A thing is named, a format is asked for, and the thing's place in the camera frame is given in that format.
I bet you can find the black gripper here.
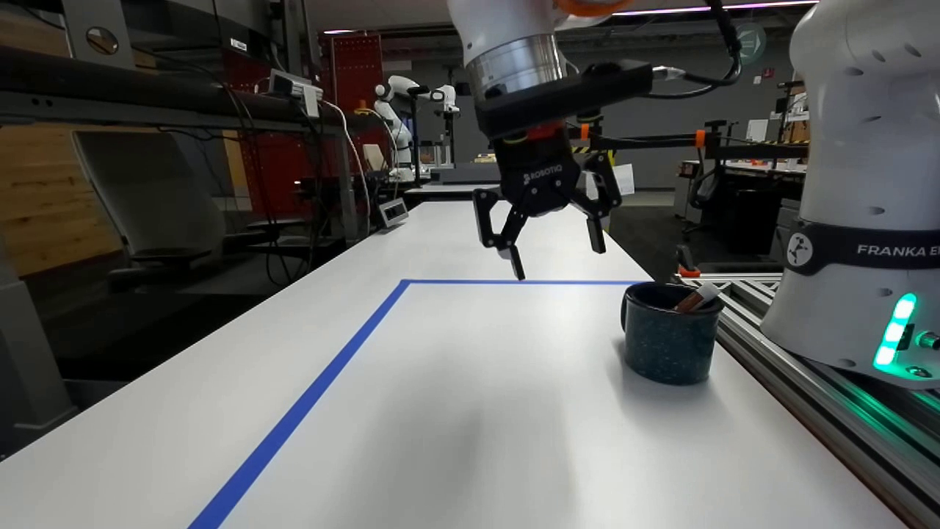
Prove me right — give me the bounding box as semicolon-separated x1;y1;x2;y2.
474;121;626;284

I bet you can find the marker pen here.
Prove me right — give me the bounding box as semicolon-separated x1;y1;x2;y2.
674;282;723;316

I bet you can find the dark teal speckled mug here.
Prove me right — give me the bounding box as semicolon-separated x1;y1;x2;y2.
618;279;728;388

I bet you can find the white paper sign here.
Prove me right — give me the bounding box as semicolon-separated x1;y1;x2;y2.
611;158;640;200

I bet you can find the black orange clamp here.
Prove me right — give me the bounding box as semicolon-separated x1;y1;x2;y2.
674;244;702;282

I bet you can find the small grey box device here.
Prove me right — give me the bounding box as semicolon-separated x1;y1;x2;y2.
377;193;411;231

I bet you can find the small white background robot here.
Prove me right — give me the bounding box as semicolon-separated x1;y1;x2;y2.
370;71;466;184

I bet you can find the black cart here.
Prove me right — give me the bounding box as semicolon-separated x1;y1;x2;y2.
674;155;811;277

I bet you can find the red cabinet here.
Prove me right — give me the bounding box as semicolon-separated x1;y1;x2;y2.
222;25;389;224

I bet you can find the round teal sign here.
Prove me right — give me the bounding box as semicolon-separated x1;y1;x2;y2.
728;22;773;71

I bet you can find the white power strip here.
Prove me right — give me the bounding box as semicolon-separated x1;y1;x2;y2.
264;68;326;121

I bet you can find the long blue tape strip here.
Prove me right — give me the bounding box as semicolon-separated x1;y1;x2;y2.
185;277;414;529

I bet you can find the grey curved panel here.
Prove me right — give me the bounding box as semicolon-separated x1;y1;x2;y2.
76;127;229;262

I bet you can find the black shelf beam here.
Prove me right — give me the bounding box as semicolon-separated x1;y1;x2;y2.
0;41;342;134

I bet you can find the grey box with round badge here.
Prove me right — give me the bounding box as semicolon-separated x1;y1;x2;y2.
59;0;138;71

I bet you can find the light wooden panel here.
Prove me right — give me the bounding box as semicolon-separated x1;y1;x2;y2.
0;121;129;279

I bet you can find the grey cabinet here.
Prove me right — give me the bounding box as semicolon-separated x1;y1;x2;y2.
0;262;76;453

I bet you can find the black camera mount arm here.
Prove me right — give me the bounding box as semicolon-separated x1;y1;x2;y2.
576;118;818;165

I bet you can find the white hanging cable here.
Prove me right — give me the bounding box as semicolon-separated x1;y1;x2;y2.
317;96;380;231

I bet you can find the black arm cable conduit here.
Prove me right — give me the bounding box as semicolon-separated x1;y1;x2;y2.
651;0;746;103

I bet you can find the aluminium rail base frame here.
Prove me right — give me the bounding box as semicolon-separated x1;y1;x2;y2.
674;271;940;529

